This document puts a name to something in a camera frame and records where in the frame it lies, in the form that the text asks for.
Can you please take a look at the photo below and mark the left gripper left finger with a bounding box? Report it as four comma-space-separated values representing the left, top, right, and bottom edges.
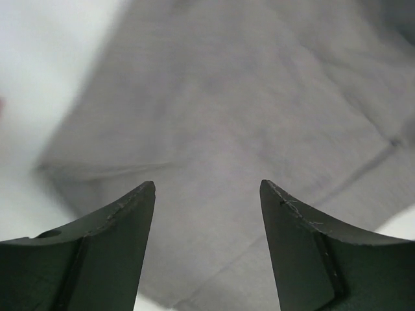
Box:
1, 181, 156, 311

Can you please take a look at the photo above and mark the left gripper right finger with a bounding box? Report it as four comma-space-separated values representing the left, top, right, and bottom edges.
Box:
260, 180, 414, 311

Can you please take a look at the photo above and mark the grey long sleeve shirt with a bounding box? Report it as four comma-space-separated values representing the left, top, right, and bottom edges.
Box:
41, 1, 414, 310

